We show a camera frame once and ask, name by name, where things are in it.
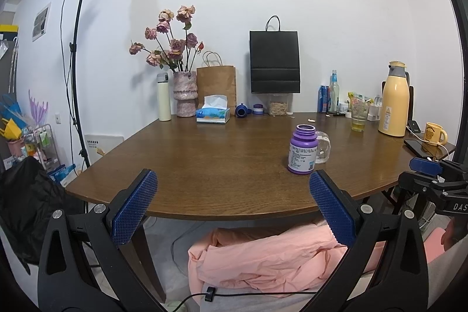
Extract wire storage rack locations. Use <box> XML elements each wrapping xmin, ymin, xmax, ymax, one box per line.
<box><xmin>23</xmin><ymin>123</ymin><xmax>63</xmax><ymax>172</ymax></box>

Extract brown paper bag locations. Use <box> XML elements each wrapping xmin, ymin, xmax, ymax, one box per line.
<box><xmin>197</xmin><ymin>51</ymin><xmax>236</xmax><ymax>110</ymax></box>

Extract blue tissue box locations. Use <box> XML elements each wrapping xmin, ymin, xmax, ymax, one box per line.
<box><xmin>196</xmin><ymin>95</ymin><xmax>231</xmax><ymax>123</ymax></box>

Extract white charging cable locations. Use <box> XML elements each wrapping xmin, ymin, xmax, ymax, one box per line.
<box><xmin>406</xmin><ymin>125</ymin><xmax>457</xmax><ymax>161</ymax></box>

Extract clear glass bottle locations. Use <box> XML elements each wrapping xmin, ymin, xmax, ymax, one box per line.
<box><xmin>329</xmin><ymin>70</ymin><xmax>340</xmax><ymax>113</ymax></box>

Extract white thermos bottle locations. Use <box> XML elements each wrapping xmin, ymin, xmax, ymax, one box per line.
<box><xmin>157</xmin><ymin>73</ymin><xmax>172</xmax><ymax>122</ymax></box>

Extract black paper bag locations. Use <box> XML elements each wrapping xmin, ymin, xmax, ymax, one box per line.
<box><xmin>250</xmin><ymin>15</ymin><xmax>301</xmax><ymax>94</ymax></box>

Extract purple feather decoration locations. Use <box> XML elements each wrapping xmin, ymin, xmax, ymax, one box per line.
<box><xmin>28</xmin><ymin>89</ymin><xmax>49</xmax><ymax>132</ymax></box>

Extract purple pill bottle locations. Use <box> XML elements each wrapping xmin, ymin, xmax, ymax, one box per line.
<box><xmin>287</xmin><ymin>124</ymin><xmax>317</xmax><ymax>175</ymax></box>

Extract black cable with clip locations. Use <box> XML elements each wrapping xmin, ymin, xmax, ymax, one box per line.
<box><xmin>161</xmin><ymin>286</ymin><xmax>319</xmax><ymax>312</ymax></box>

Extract yellow box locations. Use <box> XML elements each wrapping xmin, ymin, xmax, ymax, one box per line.
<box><xmin>0</xmin><ymin>24</ymin><xmax>19</xmax><ymax>41</ymax></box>

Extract glass of yellow liquid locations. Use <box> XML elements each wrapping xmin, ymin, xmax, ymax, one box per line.
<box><xmin>351</xmin><ymin>101</ymin><xmax>370</xmax><ymax>132</ymax></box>

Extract blue packet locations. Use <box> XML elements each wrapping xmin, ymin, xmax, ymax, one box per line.
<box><xmin>47</xmin><ymin>163</ymin><xmax>78</xmax><ymax>187</ymax></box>

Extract pink cloth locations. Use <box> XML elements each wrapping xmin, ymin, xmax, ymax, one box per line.
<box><xmin>188</xmin><ymin>219</ymin><xmax>386</xmax><ymax>298</ymax></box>

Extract black smartphone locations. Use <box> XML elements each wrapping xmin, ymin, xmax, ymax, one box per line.
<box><xmin>404</xmin><ymin>139</ymin><xmax>445</xmax><ymax>159</ymax></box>

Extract white board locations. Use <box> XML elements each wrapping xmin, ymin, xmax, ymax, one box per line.
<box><xmin>84</xmin><ymin>134</ymin><xmax>125</xmax><ymax>166</ymax></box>

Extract pink speckled vase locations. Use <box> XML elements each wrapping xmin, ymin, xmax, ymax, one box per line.
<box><xmin>173</xmin><ymin>71</ymin><xmax>198</xmax><ymax>117</ymax></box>

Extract colourful snack packet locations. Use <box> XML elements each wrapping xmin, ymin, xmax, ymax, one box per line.
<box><xmin>346</xmin><ymin>91</ymin><xmax>371</xmax><ymax>111</ymax></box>

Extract yellow mug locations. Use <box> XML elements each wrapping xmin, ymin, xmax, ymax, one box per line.
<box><xmin>424</xmin><ymin>122</ymin><xmax>448</xmax><ymax>146</ymax></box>

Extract blue drink can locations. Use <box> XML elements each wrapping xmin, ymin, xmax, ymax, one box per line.
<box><xmin>318</xmin><ymin>85</ymin><xmax>331</xmax><ymax>114</ymax></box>

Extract black jacket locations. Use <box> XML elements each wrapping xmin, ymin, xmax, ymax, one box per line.
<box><xmin>0</xmin><ymin>156</ymin><xmax>86</xmax><ymax>274</ymax></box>

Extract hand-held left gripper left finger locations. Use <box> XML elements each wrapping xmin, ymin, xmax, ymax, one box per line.
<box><xmin>37</xmin><ymin>169</ymin><xmax>165</xmax><ymax>312</ymax></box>

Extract clear container of grains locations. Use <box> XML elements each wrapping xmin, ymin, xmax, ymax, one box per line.
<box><xmin>269</xmin><ymin>93</ymin><xmax>293</xmax><ymax>116</ymax></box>

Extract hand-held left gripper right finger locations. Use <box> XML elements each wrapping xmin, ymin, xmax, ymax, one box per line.
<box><xmin>309</xmin><ymin>169</ymin><xmax>429</xmax><ymax>312</ymax></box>

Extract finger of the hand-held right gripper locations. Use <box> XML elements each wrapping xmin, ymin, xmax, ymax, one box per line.
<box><xmin>409</xmin><ymin>156</ymin><xmax>468</xmax><ymax>178</ymax></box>
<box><xmin>398</xmin><ymin>171</ymin><xmax>445</xmax><ymax>202</ymax></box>

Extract yellow thermos jug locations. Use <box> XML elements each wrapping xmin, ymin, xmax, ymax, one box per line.
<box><xmin>378</xmin><ymin>61</ymin><xmax>411</xmax><ymax>137</ymax></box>

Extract dried pink roses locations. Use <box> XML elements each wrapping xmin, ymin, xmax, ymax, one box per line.
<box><xmin>129</xmin><ymin>5</ymin><xmax>205</xmax><ymax>73</ymax></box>

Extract clear glass cup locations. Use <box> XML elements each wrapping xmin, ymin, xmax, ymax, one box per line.
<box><xmin>314</xmin><ymin>131</ymin><xmax>331</xmax><ymax>164</ymax></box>

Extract wall poster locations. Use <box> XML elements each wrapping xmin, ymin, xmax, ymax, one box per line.
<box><xmin>32</xmin><ymin>2</ymin><xmax>52</xmax><ymax>42</ymax></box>

